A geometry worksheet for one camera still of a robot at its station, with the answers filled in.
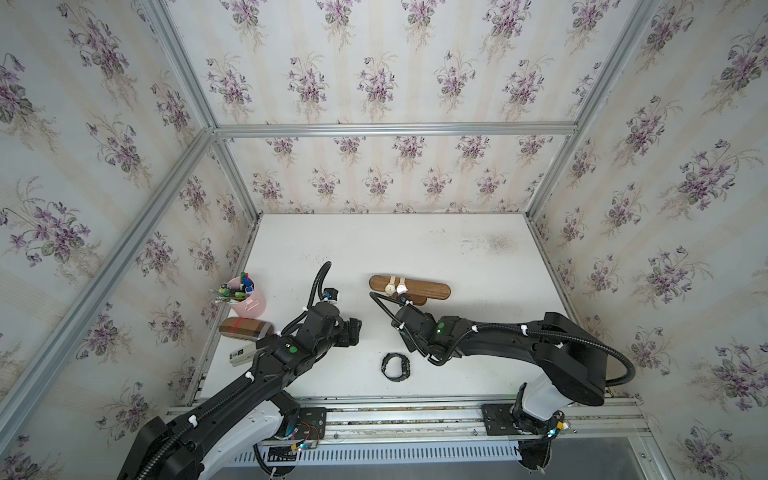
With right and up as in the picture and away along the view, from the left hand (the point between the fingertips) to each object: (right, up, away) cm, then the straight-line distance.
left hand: (351, 323), depth 82 cm
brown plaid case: (-32, -3, +4) cm, 32 cm away
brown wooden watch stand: (+19, +8, +7) cm, 22 cm away
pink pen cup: (-31, +7, +2) cm, 32 cm away
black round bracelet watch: (+15, -10, -4) cm, 18 cm away
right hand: (+18, -3, +5) cm, 19 cm away
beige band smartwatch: (+15, +9, +7) cm, 18 cm away
